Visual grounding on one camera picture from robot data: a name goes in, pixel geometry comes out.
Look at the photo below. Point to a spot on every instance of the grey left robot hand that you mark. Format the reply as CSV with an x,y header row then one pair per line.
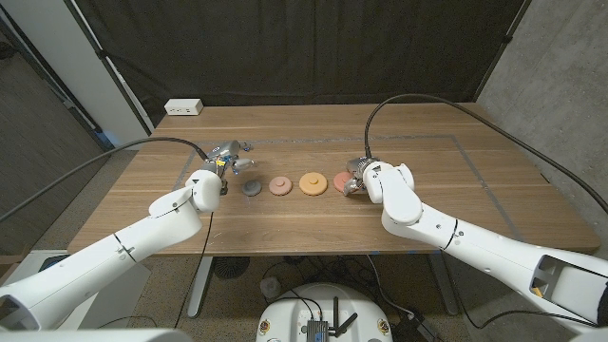
x,y
223,154

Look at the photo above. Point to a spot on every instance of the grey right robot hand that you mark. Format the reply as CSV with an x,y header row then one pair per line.
x,y
357,168

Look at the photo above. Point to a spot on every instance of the coral red disk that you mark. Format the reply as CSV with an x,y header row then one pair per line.
x,y
339,180

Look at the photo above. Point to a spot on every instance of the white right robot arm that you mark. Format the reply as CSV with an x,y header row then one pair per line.
x,y
451,233

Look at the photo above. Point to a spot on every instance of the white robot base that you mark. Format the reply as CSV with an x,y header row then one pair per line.
x,y
290,318

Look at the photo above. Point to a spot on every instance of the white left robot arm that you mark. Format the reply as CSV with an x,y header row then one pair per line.
x,y
142,237

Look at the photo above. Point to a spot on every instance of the small dark grey disk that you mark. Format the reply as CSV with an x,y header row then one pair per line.
x,y
252,188

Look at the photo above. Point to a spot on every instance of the large orange disk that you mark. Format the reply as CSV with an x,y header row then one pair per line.
x,y
313,184

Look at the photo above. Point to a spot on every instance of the white power strip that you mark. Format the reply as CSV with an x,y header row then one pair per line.
x,y
184,107

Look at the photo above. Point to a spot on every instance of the dusty pink disk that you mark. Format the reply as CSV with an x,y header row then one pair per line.
x,y
280,186

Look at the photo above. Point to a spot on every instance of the round black table foot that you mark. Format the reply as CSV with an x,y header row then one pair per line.
x,y
231,267

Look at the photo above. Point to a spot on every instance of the black backdrop curtain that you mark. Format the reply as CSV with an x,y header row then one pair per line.
x,y
304,47

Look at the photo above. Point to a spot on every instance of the white table leg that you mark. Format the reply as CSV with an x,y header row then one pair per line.
x,y
202,285

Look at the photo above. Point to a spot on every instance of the round grey floor object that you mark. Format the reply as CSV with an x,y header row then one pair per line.
x,y
271,288

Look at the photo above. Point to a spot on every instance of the grey table leg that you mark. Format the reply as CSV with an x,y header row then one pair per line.
x,y
444,290

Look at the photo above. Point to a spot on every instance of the black backdrop stand pole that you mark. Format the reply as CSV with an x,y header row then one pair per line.
x,y
101,54
507,39

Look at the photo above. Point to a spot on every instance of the grey radio box with antennas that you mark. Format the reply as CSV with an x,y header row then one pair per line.
x,y
317,330

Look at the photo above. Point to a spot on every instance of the black power adapter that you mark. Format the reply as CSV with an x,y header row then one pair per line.
x,y
415,330

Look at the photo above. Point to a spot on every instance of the blue foot pedal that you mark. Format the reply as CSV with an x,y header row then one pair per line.
x,y
52,261

